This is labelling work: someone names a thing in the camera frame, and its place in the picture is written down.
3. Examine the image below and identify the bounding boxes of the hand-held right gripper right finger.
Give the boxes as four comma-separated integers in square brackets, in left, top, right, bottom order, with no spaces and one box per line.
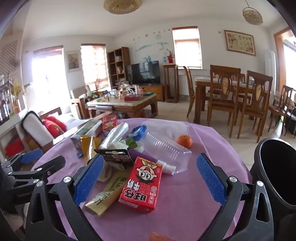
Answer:
[196,152,272,241]

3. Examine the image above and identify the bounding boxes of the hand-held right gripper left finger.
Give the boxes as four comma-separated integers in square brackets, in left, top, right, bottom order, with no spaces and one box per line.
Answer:
[24,153,104,241]

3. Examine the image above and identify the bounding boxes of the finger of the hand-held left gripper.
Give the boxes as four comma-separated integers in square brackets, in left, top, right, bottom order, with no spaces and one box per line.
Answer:
[1,148,44,172]
[8,155,66,186]

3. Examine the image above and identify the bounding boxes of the white tissue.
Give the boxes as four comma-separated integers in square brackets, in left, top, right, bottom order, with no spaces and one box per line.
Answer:
[107,138,130,151]

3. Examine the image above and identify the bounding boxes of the black trash bin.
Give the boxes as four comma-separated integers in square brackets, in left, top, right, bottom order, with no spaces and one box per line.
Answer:
[248,137,296,223]

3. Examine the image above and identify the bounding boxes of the red drink carton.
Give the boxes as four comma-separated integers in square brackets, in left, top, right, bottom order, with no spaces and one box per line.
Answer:
[102,115,118,137]
[118,156,162,214]

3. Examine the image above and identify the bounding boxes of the person's right hand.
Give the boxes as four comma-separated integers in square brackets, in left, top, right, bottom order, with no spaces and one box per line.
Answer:
[149,232,173,241]

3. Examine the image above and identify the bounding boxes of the yellow-green wrapper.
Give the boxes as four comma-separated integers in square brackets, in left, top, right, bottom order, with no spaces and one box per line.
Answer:
[84,171,132,218]

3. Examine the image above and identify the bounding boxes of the white sofa cushion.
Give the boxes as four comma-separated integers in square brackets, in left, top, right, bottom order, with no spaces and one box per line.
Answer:
[22,111,55,149]

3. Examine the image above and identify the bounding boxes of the black card packaging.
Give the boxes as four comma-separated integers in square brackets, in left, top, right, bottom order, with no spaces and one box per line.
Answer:
[94,148,133,165]

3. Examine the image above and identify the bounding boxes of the gold foil packet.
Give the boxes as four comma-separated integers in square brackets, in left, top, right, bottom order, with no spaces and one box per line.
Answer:
[80,135,102,166]

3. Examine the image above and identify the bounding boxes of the purple tablecloth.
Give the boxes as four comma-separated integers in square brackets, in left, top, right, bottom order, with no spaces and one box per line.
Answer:
[30,118,253,241]

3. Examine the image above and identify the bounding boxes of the red cushion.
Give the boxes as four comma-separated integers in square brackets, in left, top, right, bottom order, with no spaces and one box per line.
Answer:
[42,116,67,138]

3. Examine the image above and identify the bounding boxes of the green and white carton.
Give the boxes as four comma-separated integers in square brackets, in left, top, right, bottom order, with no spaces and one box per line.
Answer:
[70,119,102,149]

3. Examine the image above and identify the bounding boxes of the orange tangerine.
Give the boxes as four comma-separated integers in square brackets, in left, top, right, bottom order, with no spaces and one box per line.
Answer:
[177,135,193,149]

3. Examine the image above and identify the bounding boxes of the wooden sofa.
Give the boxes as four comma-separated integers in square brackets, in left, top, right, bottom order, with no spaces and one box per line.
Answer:
[21,107,93,151]

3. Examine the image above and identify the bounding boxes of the clear ribbed plastic container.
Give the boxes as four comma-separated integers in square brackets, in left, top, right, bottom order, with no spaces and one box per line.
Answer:
[141,132,192,174]

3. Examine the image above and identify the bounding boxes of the row of bottles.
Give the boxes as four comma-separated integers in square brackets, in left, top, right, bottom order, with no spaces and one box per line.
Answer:
[0,74,23,126]

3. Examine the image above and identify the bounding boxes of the green wrapper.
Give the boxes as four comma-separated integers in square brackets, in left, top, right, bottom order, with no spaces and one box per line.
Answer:
[125,137,145,150]

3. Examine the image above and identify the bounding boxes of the purple spray tube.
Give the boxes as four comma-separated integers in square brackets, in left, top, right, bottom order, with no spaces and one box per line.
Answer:
[128,148,177,175]

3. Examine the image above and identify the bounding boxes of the blue plastic packet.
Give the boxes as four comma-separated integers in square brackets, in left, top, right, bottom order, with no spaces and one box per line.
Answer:
[131,125,148,139]

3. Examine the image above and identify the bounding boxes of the clear plastic lid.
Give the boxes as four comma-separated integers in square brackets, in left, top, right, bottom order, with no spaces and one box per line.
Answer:
[144,119,189,139]

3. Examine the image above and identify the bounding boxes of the wooden armchair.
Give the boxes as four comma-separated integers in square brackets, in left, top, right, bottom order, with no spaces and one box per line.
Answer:
[70,86,93,118]

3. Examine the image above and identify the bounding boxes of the wooden coffee table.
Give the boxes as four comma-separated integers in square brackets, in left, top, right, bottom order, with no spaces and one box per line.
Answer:
[87,94,159,118]

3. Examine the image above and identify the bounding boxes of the clutter of small household items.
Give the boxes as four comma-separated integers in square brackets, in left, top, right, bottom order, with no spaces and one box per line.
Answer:
[92,83,155,102]

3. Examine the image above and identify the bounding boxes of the wooden dining table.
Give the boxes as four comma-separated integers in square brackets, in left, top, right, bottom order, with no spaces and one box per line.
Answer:
[194,76,271,124]

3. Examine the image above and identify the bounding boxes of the small framed picture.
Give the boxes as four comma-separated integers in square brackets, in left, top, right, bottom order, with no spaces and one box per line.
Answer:
[66,50,81,73]

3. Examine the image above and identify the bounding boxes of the wooden television stand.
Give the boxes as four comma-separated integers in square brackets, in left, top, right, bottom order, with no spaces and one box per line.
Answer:
[136,84,167,101]

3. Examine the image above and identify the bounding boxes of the wooden dining chair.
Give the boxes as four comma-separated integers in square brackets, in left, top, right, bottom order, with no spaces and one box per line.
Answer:
[268,85,294,137]
[207,65,241,139]
[183,66,208,117]
[237,70,273,143]

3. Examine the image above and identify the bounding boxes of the window roller blind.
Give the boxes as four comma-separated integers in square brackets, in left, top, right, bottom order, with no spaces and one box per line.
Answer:
[172,27,203,69]
[80,44,109,91]

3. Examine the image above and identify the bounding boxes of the tall wooden plant stand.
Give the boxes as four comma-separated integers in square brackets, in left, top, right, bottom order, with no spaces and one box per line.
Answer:
[162,64,179,103]

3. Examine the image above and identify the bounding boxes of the flat screen television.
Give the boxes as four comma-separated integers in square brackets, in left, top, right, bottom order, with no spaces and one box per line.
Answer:
[126,61,161,86]

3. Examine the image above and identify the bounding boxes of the wooden bookshelf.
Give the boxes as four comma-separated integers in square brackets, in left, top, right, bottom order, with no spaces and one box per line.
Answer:
[107,47,131,90]

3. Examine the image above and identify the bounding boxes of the white standing air conditioner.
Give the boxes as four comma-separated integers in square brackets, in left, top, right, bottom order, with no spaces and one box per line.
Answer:
[264,50,277,92]

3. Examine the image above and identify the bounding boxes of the large framed floral picture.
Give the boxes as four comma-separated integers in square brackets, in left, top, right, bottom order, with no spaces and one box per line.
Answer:
[224,30,257,57]

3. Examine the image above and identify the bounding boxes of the hanging ceiling lamp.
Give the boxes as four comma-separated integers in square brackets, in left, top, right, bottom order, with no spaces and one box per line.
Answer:
[242,0,263,25]

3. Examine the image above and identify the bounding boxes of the round ceiling lamp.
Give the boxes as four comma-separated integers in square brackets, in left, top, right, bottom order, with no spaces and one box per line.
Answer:
[103,0,142,15]

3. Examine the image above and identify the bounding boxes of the wooden doorway frame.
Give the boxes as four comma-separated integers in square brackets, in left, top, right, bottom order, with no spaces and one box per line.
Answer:
[273,27,293,77]

